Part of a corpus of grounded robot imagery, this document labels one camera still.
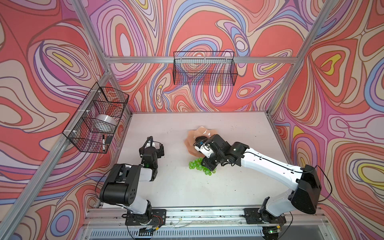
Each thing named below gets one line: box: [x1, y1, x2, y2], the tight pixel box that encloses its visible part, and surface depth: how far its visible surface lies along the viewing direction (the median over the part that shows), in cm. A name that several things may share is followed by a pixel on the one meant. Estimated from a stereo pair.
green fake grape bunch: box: [188, 157, 217, 176], surface depth 76 cm
